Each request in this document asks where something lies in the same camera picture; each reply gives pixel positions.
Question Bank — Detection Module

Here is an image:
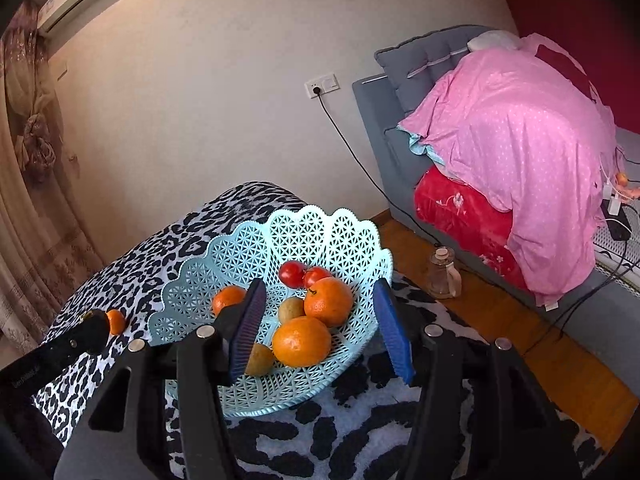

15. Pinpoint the white wall socket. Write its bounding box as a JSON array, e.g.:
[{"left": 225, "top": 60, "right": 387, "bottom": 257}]
[{"left": 305, "top": 74, "right": 341, "bottom": 99}]

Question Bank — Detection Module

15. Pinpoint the black power cable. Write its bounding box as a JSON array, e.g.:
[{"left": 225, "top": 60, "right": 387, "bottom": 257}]
[{"left": 313, "top": 88, "right": 444, "bottom": 248}]

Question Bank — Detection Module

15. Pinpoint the grey sofa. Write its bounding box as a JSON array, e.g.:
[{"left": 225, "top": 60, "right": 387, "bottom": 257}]
[{"left": 352, "top": 75, "right": 639, "bottom": 392}]

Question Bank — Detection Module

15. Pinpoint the light blue lattice basket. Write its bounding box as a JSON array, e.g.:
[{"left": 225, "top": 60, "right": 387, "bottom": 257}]
[{"left": 149, "top": 205, "right": 394, "bottom": 417}]

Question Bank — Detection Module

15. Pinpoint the white pillow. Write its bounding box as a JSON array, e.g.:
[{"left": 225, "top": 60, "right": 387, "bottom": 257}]
[{"left": 468, "top": 29, "right": 522, "bottom": 52}]

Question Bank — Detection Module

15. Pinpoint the small orange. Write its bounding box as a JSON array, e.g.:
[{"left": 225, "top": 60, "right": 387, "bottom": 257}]
[
  {"left": 106, "top": 309, "right": 127, "bottom": 336},
  {"left": 212, "top": 285, "right": 246, "bottom": 316},
  {"left": 304, "top": 278, "right": 354, "bottom": 328}
]

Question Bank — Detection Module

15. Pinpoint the grey cushion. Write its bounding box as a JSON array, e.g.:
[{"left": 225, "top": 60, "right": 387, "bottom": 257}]
[{"left": 374, "top": 25, "right": 490, "bottom": 115}]

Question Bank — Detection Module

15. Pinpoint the large orange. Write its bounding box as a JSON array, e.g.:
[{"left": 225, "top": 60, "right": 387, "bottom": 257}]
[{"left": 272, "top": 316, "right": 332, "bottom": 367}]

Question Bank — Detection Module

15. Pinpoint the tan kiwi fruit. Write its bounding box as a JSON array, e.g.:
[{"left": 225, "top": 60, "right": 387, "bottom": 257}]
[{"left": 244, "top": 344, "right": 274, "bottom": 377}]

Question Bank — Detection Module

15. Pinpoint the pink quilt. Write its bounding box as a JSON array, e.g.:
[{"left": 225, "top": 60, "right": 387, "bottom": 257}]
[{"left": 399, "top": 34, "right": 617, "bottom": 306}]

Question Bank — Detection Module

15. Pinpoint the yellow-green kiwi fruit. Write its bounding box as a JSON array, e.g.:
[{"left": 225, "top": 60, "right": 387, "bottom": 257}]
[{"left": 278, "top": 297, "right": 305, "bottom": 325}]

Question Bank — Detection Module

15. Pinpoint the red blanket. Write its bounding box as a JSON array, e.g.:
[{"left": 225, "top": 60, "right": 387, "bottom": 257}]
[{"left": 413, "top": 166, "right": 528, "bottom": 292}]

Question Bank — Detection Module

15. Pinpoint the black power adapter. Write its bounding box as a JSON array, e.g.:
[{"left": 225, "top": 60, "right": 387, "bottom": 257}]
[{"left": 601, "top": 200, "right": 632, "bottom": 242}]

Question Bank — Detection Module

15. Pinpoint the red tomato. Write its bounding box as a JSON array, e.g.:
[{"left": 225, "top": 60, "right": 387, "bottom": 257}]
[
  {"left": 278, "top": 260, "right": 306, "bottom": 289},
  {"left": 303, "top": 266, "right": 332, "bottom": 289}
]

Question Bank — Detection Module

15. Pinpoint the beige patterned curtain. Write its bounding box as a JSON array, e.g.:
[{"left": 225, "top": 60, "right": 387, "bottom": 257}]
[{"left": 0, "top": 0, "right": 104, "bottom": 356}]

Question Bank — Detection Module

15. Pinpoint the clear plastic bottle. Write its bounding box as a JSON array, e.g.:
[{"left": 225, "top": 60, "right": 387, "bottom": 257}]
[{"left": 427, "top": 246, "right": 462, "bottom": 299}]

